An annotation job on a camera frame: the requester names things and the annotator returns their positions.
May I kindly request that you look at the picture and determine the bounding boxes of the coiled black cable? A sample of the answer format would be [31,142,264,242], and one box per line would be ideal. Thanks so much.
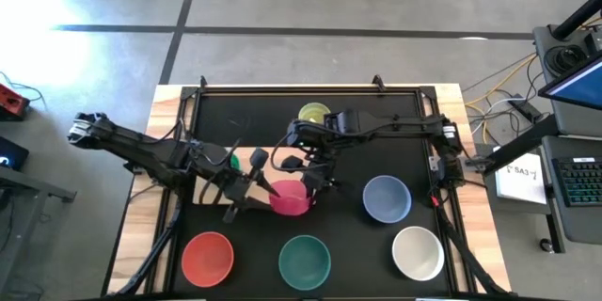
[544,44,589,75]

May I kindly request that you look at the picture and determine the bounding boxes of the computer monitor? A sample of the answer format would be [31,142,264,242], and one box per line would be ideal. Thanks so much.
[537,49,602,112]

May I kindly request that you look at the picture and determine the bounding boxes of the black pole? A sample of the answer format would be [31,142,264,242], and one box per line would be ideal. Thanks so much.
[550,0,602,42]

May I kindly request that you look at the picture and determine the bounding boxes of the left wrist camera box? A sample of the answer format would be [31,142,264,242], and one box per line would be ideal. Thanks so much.
[248,147,270,170]

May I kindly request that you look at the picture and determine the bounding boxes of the white paper label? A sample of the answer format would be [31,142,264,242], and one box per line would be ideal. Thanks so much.
[493,151,549,206]

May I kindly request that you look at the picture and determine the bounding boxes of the backlit black keyboard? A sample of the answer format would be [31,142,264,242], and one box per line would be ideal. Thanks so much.
[551,154,602,208]

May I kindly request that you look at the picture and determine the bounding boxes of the dark device with blue light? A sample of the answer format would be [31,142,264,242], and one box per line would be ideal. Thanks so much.
[0,135,30,172]

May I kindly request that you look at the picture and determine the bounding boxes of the white cable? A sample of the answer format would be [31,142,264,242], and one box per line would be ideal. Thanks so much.
[469,96,523,137]

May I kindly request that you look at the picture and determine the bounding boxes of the yellow bowl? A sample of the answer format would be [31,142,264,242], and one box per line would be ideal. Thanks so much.
[297,102,332,125]

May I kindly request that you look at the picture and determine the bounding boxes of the red bowl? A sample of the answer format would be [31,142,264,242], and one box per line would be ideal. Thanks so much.
[181,230,235,289]

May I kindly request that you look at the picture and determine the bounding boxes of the grey cart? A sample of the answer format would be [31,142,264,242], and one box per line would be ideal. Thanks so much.
[532,22,602,254]

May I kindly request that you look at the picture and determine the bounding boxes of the blue cable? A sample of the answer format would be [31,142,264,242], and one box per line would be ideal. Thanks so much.
[0,71,48,107]

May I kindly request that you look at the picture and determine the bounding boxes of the black table mat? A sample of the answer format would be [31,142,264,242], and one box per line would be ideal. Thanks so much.
[173,92,452,298]

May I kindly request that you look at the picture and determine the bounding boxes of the white bowl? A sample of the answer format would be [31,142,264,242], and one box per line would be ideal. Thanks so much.
[391,225,446,282]

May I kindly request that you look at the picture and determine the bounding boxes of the teal bowl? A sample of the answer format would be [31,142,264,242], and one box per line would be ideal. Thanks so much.
[277,234,332,292]

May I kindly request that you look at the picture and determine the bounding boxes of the black power strip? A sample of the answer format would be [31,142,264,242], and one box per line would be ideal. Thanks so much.
[506,93,545,124]

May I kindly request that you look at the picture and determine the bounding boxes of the red box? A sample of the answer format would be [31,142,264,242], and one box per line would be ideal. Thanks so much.
[0,82,31,122]

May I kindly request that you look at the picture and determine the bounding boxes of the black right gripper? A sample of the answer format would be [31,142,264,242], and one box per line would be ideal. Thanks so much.
[299,148,342,199]

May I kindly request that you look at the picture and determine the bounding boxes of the black diagonal beam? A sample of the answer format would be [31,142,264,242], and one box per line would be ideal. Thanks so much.
[482,112,561,176]

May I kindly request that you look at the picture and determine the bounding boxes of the blue bowl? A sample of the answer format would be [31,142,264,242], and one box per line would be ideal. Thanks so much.
[361,174,413,225]

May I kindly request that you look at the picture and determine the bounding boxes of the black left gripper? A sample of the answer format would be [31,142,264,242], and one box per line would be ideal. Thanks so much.
[220,167,283,225]

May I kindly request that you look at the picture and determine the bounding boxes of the wooden cutting board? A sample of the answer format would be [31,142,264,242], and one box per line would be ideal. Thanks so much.
[192,145,316,207]

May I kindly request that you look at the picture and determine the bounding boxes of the yellow cable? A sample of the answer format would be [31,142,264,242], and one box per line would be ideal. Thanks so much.
[465,54,540,133]

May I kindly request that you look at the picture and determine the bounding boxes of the grey metal desk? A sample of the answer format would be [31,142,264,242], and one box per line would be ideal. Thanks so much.
[0,164,78,301]

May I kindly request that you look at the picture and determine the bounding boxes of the pink bowl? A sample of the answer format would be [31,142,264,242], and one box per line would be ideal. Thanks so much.
[267,179,315,217]

